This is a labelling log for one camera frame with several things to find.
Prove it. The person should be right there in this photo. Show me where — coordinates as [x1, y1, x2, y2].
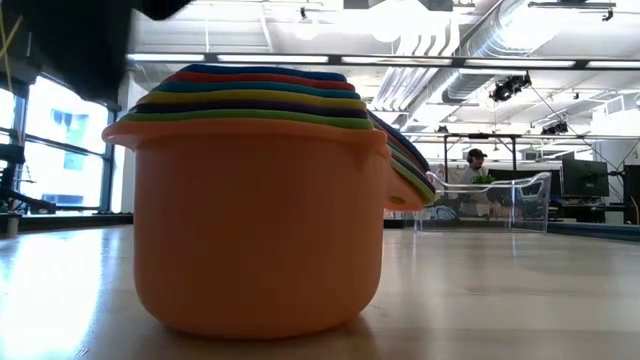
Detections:
[457, 147, 494, 217]

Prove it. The clear plastic basket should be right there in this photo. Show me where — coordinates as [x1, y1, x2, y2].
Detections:
[414, 170, 553, 235]

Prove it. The black workstation frame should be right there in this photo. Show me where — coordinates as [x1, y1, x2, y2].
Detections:
[399, 130, 519, 176]

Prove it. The red measuring cup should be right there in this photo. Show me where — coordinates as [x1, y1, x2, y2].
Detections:
[162, 71, 432, 179]

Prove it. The purple measuring cup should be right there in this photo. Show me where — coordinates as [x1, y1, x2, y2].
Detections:
[128, 99, 436, 197]

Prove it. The black computer monitor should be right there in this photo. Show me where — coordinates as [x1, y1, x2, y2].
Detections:
[560, 157, 611, 198]

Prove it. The orange measuring cup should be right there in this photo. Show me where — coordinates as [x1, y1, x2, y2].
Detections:
[101, 118, 426, 341]

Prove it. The overhead light bar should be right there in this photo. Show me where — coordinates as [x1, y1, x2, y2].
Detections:
[127, 51, 640, 70]

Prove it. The blue measuring cup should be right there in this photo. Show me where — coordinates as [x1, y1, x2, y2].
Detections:
[179, 63, 431, 174]

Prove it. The teal measuring cup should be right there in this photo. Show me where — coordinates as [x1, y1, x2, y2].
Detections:
[151, 80, 434, 184]

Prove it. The yellow cable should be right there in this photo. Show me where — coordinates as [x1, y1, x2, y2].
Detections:
[0, 14, 24, 96]

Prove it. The dark monitor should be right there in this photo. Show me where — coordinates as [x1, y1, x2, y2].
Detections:
[622, 163, 640, 225]

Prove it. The black equipment stand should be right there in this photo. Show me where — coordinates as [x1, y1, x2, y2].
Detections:
[0, 142, 57, 216]

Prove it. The green measuring cup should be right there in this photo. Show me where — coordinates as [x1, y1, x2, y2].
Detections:
[118, 108, 438, 206]

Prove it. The black ceiling camera cluster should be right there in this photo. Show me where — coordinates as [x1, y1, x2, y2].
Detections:
[540, 119, 570, 136]
[488, 72, 533, 104]

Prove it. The grey post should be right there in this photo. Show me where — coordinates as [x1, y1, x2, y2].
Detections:
[4, 211, 22, 239]

